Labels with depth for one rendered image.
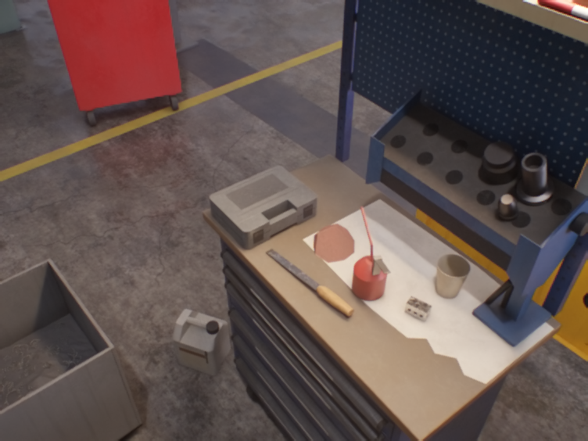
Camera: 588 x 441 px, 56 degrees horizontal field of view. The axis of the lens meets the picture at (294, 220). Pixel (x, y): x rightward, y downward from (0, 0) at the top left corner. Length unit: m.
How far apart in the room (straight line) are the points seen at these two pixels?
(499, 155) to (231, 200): 0.75
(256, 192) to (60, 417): 0.97
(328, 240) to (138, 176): 2.12
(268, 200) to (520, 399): 1.42
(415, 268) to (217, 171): 2.10
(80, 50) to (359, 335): 2.84
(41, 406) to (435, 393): 1.20
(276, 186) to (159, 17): 2.26
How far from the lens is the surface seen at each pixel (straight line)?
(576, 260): 1.42
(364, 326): 1.40
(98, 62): 3.82
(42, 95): 4.57
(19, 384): 2.28
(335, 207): 1.70
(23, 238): 3.30
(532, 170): 1.21
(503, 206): 1.24
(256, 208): 1.59
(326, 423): 1.68
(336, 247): 1.55
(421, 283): 1.52
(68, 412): 2.04
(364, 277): 1.40
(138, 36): 3.78
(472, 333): 1.44
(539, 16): 1.05
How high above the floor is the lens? 2.06
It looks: 42 degrees down
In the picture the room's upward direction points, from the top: straight up
